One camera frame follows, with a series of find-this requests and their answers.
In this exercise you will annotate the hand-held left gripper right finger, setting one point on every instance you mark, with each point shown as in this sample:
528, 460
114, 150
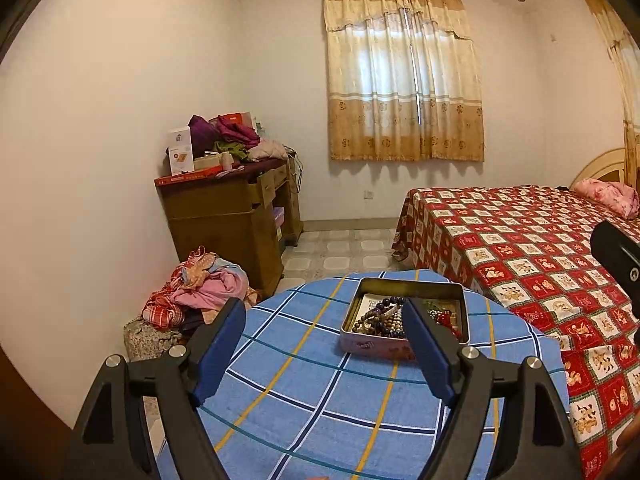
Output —
425, 345

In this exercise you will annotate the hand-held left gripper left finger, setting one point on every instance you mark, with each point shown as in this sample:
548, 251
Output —
222, 340

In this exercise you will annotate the pink metal tin box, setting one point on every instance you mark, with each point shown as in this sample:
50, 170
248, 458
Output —
370, 345

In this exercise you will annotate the person's right forearm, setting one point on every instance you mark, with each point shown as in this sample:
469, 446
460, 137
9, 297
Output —
631, 452

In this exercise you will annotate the pile of pink red clothes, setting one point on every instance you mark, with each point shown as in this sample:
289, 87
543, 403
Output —
210, 285

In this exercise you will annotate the pink floral pillow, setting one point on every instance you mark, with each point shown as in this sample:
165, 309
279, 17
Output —
605, 195

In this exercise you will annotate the printed paper card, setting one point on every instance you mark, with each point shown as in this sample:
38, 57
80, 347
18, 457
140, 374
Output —
371, 301

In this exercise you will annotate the speckled woven sack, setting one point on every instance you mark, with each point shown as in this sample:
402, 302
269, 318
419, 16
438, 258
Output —
150, 337

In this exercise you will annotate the beige wooden headboard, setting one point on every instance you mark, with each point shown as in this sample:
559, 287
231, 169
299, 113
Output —
605, 165

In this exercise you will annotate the bed with red quilt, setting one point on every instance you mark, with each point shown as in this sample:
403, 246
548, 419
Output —
525, 250

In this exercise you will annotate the brown wooden desk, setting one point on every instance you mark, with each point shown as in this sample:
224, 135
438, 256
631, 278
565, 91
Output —
220, 230

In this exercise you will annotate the flat red box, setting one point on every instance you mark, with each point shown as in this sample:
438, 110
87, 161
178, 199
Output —
185, 177

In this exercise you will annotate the white printed carton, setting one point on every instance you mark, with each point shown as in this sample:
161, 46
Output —
180, 152

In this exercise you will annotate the beige side curtain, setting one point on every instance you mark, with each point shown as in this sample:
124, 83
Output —
617, 60

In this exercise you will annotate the pile of clothes on desk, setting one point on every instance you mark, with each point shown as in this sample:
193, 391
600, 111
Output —
235, 137

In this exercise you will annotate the red and white box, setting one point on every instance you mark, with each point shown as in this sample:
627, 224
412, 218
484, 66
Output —
240, 119

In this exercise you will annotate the beige patterned window curtain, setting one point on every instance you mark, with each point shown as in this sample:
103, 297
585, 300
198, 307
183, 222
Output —
400, 85

